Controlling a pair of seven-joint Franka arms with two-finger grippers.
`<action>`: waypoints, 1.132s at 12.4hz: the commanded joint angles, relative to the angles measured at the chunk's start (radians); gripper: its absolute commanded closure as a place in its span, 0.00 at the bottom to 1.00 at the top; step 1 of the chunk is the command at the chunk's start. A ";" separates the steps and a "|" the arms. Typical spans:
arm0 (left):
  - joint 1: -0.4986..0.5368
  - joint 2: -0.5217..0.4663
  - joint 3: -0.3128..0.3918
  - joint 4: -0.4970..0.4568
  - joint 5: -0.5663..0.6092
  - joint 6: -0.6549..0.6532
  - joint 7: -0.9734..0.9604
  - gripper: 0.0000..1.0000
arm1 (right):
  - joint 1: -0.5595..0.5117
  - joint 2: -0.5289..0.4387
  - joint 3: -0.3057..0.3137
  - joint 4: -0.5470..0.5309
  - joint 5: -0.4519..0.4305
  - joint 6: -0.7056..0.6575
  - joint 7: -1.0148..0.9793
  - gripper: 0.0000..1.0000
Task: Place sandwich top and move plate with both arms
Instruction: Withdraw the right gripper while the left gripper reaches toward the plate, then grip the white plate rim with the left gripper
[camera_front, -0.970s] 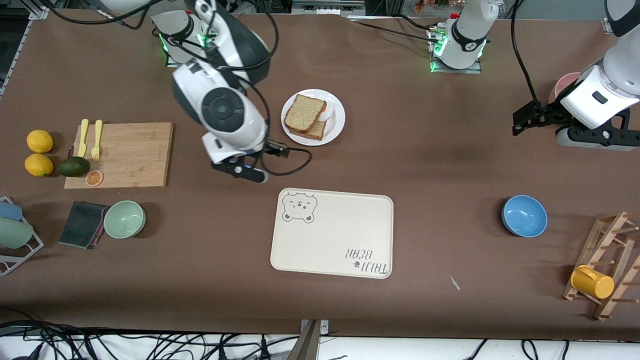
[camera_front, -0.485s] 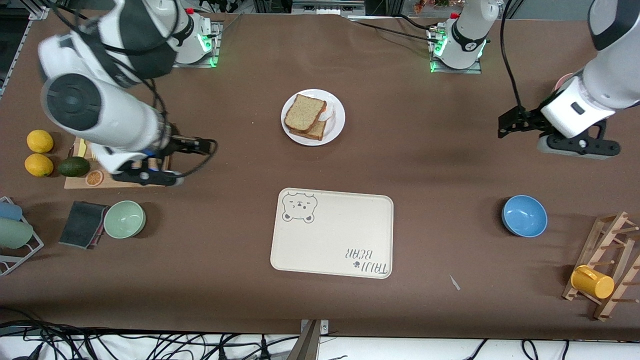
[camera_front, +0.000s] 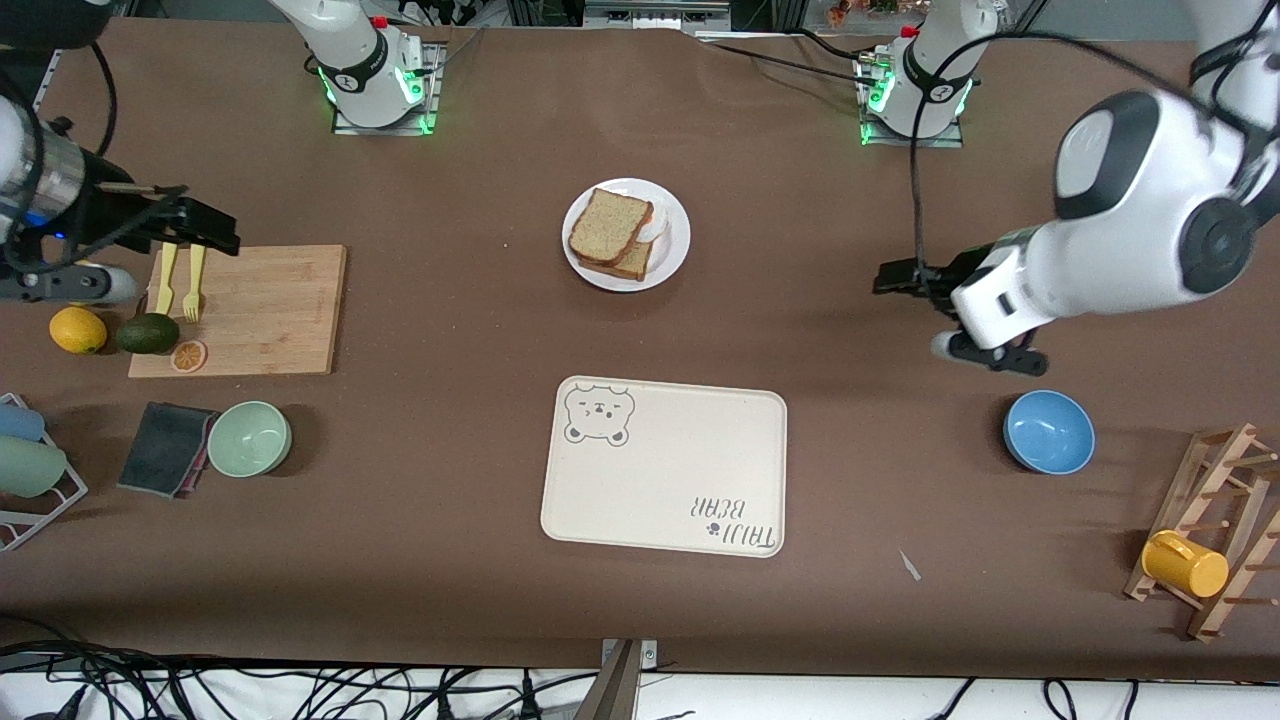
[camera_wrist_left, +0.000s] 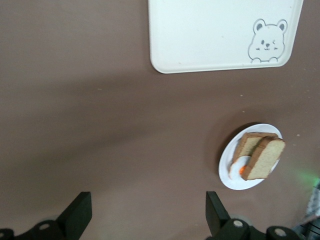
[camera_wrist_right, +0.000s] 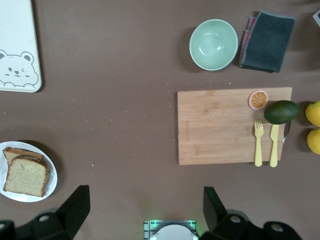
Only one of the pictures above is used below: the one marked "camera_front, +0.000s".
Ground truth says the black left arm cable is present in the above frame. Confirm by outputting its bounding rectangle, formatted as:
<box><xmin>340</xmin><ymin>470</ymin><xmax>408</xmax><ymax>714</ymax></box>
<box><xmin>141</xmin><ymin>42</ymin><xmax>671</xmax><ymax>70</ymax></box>
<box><xmin>910</xmin><ymin>30</ymin><xmax>1261</xmax><ymax>291</ymax></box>

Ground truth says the pale green cup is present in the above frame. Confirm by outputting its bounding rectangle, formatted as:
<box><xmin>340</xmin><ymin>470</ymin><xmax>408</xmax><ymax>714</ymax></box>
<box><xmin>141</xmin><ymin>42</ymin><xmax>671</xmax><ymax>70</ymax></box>
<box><xmin>0</xmin><ymin>436</ymin><xmax>68</xmax><ymax>499</ymax></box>

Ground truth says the cream bear print tray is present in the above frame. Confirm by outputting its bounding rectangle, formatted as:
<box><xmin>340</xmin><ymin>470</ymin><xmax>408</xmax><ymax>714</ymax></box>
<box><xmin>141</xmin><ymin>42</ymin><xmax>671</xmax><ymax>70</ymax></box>
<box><xmin>540</xmin><ymin>375</ymin><xmax>788</xmax><ymax>559</ymax></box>

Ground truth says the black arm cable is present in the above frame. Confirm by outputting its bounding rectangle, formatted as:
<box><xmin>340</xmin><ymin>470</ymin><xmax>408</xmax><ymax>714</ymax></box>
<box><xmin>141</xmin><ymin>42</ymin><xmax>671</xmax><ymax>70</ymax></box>
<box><xmin>90</xmin><ymin>40</ymin><xmax>117</xmax><ymax>161</ymax></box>
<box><xmin>910</xmin><ymin>30</ymin><xmax>1261</xmax><ymax>291</ymax></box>

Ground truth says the black table cable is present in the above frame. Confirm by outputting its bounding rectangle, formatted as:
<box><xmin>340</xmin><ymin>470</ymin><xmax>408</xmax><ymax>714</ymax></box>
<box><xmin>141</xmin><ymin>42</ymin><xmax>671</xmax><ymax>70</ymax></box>
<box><xmin>700</xmin><ymin>38</ymin><xmax>873</xmax><ymax>86</ymax></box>

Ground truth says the wooden cutting board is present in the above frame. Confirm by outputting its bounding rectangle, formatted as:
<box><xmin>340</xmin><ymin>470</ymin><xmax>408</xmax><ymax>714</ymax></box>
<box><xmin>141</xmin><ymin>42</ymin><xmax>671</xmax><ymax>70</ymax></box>
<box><xmin>128</xmin><ymin>244</ymin><xmax>348</xmax><ymax>379</ymax></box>

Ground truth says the white round plate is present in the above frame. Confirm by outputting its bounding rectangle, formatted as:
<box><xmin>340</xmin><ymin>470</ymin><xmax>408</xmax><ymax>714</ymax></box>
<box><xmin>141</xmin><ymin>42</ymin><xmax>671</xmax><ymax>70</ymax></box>
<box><xmin>562</xmin><ymin>178</ymin><xmax>692</xmax><ymax>293</ymax></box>

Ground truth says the wooden cup rack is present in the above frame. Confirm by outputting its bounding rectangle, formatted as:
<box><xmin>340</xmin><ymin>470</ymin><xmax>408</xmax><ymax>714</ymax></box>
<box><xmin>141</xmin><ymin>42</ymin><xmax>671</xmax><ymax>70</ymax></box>
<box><xmin>1124</xmin><ymin>422</ymin><xmax>1280</xmax><ymax>643</ymax></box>

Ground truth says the pink folded cloth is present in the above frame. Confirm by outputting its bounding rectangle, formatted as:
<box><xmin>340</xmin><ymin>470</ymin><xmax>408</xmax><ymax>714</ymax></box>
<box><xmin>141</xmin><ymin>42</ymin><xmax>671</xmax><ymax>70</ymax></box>
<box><xmin>175</xmin><ymin>410</ymin><xmax>219</xmax><ymax>498</ymax></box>

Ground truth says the light blue cup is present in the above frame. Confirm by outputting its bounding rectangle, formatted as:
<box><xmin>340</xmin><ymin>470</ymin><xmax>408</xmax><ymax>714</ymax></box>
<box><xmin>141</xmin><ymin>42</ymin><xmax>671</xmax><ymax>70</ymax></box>
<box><xmin>0</xmin><ymin>402</ymin><xmax>46</xmax><ymax>443</ymax></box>

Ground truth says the dark grey folded cloth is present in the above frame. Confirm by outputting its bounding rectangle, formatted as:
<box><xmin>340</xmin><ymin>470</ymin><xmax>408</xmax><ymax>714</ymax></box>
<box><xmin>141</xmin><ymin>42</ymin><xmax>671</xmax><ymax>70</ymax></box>
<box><xmin>117</xmin><ymin>402</ymin><xmax>219</xmax><ymax>498</ymax></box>

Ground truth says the dark green avocado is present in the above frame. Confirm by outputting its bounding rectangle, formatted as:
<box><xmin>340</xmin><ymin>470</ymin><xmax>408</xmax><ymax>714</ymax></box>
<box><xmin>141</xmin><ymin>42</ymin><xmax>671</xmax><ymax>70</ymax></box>
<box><xmin>115</xmin><ymin>313</ymin><xmax>182</xmax><ymax>355</ymax></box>

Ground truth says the white wire rack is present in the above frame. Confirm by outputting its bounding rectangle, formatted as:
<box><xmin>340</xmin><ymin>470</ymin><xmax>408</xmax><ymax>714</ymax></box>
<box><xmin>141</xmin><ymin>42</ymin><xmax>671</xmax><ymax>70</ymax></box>
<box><xmin>0</xmin><ymin>392</ymin><xmax>89</xmax><ymax>553</ymax></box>

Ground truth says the yellow cup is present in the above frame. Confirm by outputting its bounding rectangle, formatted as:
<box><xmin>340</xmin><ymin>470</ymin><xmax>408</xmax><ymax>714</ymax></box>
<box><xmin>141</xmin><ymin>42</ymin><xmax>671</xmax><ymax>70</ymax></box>
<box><xmin>1141</xmin><ymin>530</ymin><xmax>1230</xmax><ymax>599</ymax></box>

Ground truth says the blue bowl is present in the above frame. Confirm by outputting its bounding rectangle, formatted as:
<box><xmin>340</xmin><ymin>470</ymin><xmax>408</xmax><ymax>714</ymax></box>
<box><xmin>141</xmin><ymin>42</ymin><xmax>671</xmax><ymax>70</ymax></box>
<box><xmin>1003</xmin><ymin>390</ymin><xmax>1096</xmax><ymax>475</ymax></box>

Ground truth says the black floor cable bundle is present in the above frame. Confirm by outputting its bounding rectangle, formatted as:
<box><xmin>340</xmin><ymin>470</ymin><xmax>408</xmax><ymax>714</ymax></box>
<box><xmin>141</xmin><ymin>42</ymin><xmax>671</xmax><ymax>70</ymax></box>
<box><xmin>0</xmin><ymin>640</ymin><xmax>601</xmax><ymax>720</ymax></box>

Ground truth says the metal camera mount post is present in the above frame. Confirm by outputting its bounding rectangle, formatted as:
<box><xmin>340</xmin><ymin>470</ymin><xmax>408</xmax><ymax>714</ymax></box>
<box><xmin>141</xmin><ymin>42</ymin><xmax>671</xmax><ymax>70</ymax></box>
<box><xmin>590</xmin><ymin>638</ymin><xmax>659</xmax><ymax>720</ymax></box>

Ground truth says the grey equipment box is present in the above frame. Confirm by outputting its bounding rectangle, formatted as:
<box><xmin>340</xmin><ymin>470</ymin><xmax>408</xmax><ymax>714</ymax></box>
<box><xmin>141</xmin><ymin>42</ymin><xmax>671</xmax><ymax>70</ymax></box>
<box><xmin>585</xmin><ymin>0</ymin><xmax>731</xmax><ymax>26</ymax></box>

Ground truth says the pale green bowl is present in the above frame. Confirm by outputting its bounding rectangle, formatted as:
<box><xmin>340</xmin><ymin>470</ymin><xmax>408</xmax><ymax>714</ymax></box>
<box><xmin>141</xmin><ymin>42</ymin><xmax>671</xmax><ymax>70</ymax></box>
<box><xmin>207</xmin><ymin>401</ymin><xmax>293</xmax><ymax>478</ymax></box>

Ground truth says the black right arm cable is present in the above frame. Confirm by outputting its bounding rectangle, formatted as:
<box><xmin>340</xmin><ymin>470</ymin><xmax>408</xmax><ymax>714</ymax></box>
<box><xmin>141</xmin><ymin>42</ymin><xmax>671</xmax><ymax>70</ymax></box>
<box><xmin>90</xmin><ymin>40</ymin><xmax>117</xmax><ymax>161</ymax></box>

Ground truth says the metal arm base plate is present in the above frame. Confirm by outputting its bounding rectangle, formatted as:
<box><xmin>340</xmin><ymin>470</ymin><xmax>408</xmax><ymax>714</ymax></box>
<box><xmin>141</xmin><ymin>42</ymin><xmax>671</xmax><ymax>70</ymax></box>
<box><xmin>332</xmin><ymin>40</ymin><xmax>441</xmax><ymax>136</ymax></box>
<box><xmin>858</xmin><ymin>50</ymin><xmax>966</xmax><ymax>149</ymax></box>

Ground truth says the brown bread slice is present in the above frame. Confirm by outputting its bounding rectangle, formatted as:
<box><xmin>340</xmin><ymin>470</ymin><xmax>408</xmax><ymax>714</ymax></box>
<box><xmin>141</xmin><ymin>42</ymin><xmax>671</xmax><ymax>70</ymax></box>
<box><xmin>578</xmin><ymin>240</ymin><xmax>656</xmax><ymax>282</ymax></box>
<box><xmin>569</xmin><ymin>187</ymin><xmax>655</xmax><ymax>267</ymax></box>

